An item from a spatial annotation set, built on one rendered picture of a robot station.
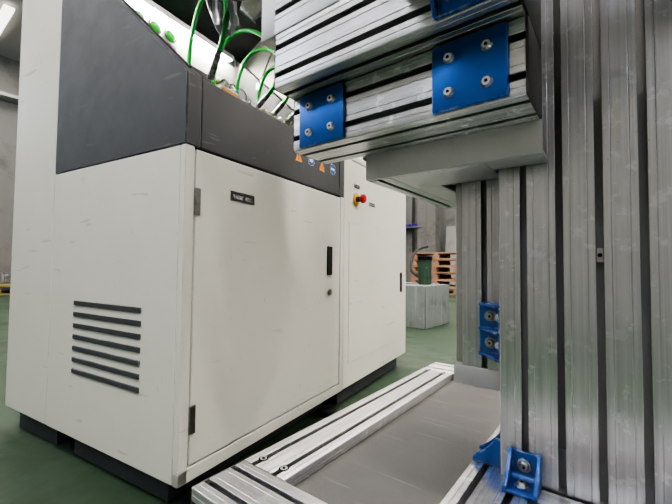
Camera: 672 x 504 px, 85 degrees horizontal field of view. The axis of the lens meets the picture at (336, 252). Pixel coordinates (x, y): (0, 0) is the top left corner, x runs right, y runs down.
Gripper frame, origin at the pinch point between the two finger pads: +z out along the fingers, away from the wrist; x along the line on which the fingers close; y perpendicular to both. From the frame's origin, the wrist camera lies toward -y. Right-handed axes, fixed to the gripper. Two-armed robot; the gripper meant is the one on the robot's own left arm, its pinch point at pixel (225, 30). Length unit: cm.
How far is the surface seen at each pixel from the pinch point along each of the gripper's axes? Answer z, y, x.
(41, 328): 72, 32, -65
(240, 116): 11.5, 31.2, -4.3
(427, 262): 191, -45, 184
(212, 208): 24, 50, -16
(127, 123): 15.7, 23.0, -29.8
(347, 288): 74, 45, 31
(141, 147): 17.7, 31.7, -27.9
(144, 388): 55, 72, -38
